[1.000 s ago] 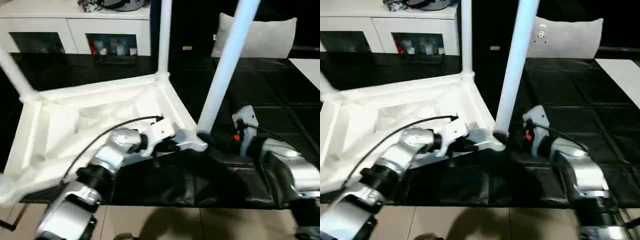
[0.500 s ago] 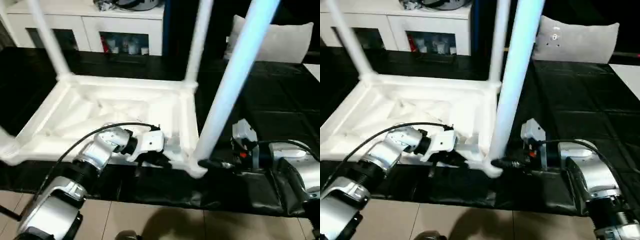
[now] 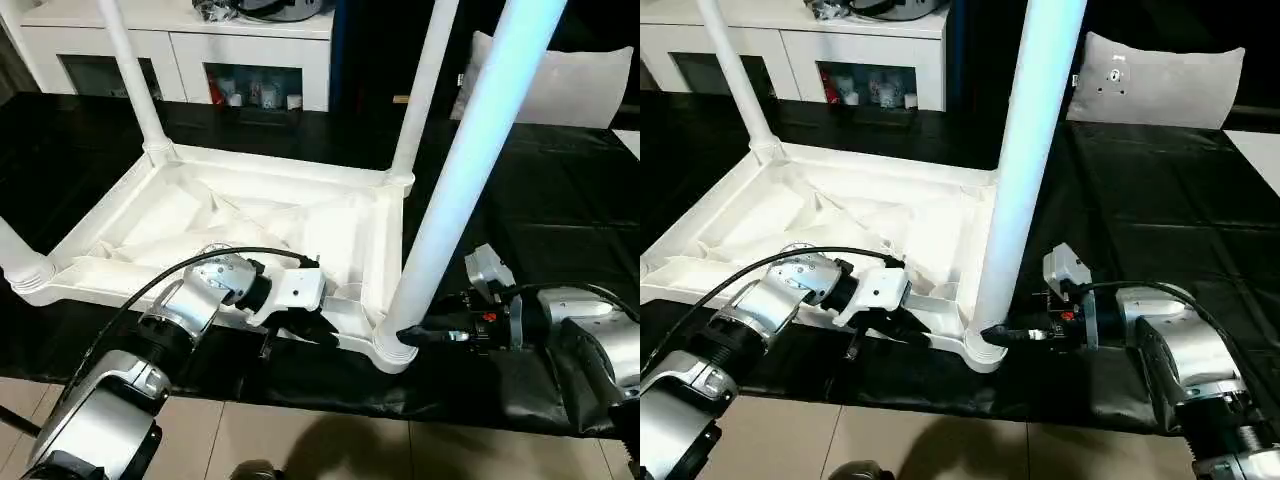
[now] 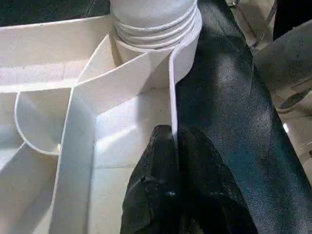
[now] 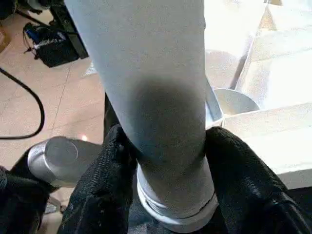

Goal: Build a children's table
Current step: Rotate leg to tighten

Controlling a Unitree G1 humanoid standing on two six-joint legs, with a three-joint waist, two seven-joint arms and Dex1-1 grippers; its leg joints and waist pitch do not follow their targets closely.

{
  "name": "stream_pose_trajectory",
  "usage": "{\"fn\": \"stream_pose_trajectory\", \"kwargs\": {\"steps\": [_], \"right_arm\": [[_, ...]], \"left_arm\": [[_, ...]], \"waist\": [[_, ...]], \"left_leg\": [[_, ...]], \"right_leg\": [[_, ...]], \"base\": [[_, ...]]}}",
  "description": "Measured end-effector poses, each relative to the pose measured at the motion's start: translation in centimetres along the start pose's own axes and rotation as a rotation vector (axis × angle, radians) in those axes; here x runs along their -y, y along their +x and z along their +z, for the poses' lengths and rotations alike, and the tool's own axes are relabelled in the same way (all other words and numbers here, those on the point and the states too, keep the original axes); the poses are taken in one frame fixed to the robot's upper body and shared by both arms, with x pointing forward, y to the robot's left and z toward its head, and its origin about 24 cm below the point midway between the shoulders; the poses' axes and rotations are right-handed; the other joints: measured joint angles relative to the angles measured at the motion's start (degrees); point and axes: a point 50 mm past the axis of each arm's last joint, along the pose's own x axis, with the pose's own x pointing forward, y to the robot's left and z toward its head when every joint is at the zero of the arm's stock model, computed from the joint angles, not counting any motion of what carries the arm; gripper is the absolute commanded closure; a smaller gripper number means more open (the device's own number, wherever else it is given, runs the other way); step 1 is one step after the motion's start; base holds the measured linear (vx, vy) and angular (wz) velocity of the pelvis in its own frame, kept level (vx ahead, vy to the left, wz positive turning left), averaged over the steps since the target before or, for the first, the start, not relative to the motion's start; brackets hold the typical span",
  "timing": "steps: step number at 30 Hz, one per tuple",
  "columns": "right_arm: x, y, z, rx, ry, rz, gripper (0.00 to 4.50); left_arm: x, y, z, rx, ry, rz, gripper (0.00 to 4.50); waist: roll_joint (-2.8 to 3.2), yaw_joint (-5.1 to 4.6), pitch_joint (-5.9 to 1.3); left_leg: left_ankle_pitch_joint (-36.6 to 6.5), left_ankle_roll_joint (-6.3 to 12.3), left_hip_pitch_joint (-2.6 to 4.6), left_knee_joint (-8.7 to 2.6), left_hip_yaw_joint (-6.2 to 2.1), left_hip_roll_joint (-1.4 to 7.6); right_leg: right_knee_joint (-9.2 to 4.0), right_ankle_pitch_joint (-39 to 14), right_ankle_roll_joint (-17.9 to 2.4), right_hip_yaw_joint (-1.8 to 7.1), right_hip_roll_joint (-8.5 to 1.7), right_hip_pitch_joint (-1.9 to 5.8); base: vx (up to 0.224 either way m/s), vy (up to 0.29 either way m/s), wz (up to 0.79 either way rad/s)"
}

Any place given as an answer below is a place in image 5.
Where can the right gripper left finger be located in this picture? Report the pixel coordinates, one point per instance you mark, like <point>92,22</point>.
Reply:
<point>102,185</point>

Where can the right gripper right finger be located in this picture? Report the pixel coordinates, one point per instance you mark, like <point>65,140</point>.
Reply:
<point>251,185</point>

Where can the white plastic table top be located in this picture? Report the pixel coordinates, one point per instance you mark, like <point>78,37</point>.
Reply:
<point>280,134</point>

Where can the white plastic table leg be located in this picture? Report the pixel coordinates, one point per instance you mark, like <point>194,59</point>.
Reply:
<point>146,61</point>

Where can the black floor power box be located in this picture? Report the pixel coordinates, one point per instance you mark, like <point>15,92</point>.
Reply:
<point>56,53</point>

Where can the black metal frame bar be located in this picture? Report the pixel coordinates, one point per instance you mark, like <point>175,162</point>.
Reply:
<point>70,34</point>

